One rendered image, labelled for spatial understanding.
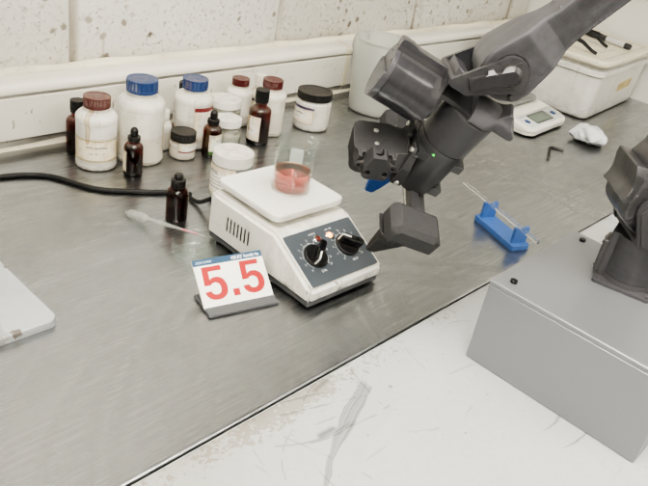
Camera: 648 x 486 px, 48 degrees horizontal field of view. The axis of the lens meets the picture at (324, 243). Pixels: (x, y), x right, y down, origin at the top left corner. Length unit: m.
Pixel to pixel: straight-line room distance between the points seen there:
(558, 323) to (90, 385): 0.47
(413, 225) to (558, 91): 1.15
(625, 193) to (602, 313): 0.13
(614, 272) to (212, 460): 0.48
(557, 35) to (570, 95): 1.12
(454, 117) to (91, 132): 0.58
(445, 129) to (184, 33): 0.72
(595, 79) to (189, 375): 1.32
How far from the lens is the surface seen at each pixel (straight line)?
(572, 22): 0.74
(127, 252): 0.95
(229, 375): 0.77
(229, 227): 0.94
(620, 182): 0.83
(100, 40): 1.27
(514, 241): 1.13
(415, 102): 0.73
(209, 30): 1.40
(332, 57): 1.59
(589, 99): 1.85
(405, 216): 0.76
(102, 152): 1.13
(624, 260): 0.87
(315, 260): 0.87
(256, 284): 0.88
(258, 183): 0.95
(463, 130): 0.74
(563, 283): 0.85
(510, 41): 0.72
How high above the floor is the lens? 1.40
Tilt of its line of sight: 29 degrees down
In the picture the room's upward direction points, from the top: 11 degrees clockwise
